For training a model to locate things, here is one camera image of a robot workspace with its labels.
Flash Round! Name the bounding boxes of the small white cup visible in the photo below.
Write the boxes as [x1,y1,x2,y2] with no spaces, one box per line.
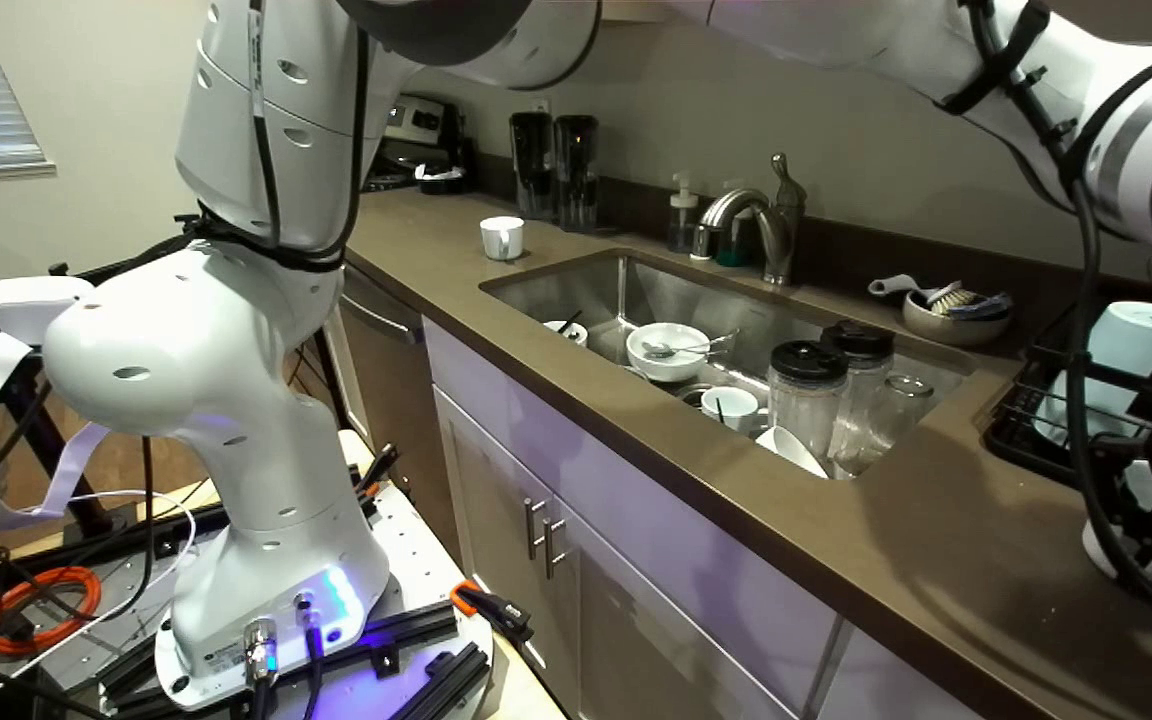
[1075,456,1152,618]

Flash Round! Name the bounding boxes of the light blue cup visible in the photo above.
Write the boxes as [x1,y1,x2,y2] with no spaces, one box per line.
[1084,297,1152,449]

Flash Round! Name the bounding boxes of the clear glass in sink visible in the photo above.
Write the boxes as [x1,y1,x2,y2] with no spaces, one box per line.
[819,318,905,478]

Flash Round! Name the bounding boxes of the white cup with coffee residue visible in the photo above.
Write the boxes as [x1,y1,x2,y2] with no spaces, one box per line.
[694,383,769,438]

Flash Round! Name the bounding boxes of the stainless steel sink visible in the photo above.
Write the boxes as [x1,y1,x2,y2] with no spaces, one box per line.
[475,248,997,488]

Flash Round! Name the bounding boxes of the grey bowl with utensils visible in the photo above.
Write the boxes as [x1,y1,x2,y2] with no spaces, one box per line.
[901,274,1020,351]

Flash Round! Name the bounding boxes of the white plastic scoop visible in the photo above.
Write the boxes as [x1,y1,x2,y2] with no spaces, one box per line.
[864,269,933,309]

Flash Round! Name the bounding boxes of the large white plate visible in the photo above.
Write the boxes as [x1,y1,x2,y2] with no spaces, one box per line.
[751,420,834,488]

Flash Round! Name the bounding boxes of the brushed metal faucet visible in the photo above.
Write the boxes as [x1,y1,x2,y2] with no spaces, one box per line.
[691,149,810,293]

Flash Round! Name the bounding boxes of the white bowl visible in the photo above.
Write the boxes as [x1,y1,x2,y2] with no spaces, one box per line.
[624,318,717,391]

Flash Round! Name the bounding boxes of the metal spoon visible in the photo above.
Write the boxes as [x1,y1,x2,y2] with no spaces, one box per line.
[635,332,735,363]

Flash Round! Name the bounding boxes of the clear soap dispenser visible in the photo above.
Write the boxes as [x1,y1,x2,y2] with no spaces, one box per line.
[662,170,706,261]

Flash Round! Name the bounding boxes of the small white plate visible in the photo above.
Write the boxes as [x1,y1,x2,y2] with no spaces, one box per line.
[540,311,594,351]

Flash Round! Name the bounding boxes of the black tumbler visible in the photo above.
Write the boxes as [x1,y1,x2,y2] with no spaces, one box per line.
[508,107,559,225]
[548,112,603,234]

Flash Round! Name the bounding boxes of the wooden board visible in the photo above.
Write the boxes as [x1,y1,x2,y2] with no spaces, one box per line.
[487,636,567,720]

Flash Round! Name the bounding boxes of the orange and black tool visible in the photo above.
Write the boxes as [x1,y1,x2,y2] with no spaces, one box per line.
[446,576,540,661]
[351,438,407,513]

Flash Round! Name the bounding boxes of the dark built-in dishwasher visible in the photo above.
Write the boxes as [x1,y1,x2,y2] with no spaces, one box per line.
[333,255,465,552]

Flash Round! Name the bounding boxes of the silver coffee machine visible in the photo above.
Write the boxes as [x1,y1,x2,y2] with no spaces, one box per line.
[372,89,481,201]

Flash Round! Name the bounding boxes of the black stand leg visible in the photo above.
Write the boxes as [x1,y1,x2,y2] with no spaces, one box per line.
[0,216,117,541]

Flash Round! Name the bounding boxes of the white plastic panel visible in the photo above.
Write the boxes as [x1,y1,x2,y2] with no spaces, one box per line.
[0,271,105,357]

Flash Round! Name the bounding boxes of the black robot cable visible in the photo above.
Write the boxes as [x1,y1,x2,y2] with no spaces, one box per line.
[1054,165,1152,636]

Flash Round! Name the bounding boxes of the black wire dish rack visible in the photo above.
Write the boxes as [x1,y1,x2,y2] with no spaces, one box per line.
[979,278,1152,541]

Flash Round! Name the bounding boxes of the lower cabinets with metal handles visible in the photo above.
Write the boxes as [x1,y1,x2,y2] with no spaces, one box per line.
[419,315,997,720]

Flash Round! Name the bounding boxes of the white mug with handle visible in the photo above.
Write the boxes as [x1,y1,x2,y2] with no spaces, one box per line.
[475,212,532,269]

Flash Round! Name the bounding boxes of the orange cable loop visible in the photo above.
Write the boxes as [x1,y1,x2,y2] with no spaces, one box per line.
[0,563,107,661]

